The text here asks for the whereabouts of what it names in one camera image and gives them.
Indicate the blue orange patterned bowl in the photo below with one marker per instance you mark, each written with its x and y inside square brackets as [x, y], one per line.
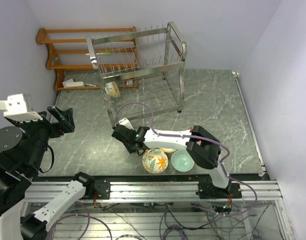
[112, 89]

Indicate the yellow sun blue bowl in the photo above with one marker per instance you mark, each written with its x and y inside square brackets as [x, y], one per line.
[167, 150]

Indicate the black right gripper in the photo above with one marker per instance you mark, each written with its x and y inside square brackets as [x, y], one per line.
[130, 149]

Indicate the red white box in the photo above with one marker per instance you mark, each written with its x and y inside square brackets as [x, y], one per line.
[67, 83]

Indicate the aluminium mounting rail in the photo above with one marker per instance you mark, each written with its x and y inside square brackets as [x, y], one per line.
[132, 192]

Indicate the plain teal bowl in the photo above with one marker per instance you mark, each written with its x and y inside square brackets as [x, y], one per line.
[182, 161]

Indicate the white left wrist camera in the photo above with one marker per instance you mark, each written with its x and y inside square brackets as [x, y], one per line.
[18, 107]

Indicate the white eraser block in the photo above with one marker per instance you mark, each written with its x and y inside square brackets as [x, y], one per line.
[77, 84]

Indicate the wooden shelf rack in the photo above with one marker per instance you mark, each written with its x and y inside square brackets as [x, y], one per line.
[54, 62]

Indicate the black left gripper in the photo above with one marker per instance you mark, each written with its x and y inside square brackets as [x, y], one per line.
[58, 128]

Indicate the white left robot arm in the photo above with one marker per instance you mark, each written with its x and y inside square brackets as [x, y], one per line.
[22, 148]

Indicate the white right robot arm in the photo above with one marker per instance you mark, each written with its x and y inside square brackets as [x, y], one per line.
[206, 150]

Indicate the pink capped marker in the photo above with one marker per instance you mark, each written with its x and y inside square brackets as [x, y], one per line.
[91, 85]

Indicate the green capped marker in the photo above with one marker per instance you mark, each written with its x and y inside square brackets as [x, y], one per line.
[99, 53]

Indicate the orange flower leaf bowl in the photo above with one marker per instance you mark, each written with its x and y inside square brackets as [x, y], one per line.
[155, 161]

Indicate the stainless steel dish rack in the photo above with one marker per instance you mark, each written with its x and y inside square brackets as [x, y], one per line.
[158, 80]

